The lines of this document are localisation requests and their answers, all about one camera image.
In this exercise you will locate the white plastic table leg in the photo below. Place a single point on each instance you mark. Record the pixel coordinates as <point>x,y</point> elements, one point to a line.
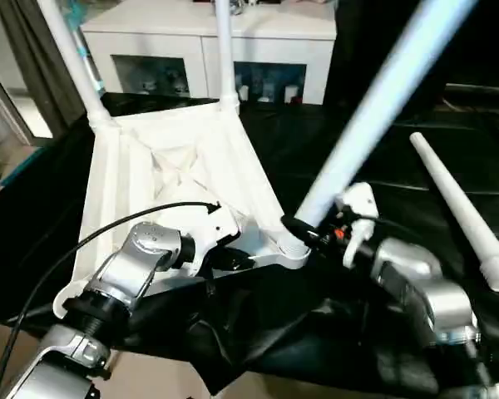
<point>75,62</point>
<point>378,104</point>
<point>225,50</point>
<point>453,195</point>

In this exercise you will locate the teal white plastic package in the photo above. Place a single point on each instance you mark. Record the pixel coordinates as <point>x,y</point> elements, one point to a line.
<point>89,62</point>

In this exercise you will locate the white glass-door cabinet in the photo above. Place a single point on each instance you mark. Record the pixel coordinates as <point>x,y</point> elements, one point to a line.
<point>170,29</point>

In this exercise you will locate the teal floor mat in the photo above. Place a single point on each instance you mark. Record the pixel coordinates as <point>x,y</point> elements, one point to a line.
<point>21,166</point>

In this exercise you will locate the dark grey crumpled bundle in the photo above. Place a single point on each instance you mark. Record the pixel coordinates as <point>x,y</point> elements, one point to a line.
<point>239,5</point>

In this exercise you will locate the black table mat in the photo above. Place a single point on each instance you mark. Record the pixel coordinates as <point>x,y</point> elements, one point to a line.
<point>274,324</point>

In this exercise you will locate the grey curtain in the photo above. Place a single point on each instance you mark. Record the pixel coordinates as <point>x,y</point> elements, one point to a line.
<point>29,62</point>

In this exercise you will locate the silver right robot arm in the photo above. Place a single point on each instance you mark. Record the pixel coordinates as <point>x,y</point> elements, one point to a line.
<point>420,282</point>

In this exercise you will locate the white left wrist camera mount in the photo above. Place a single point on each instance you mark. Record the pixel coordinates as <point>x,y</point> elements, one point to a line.
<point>212,228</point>

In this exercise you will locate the white plastic table top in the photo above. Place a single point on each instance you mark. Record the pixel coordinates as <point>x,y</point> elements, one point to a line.
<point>170,166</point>

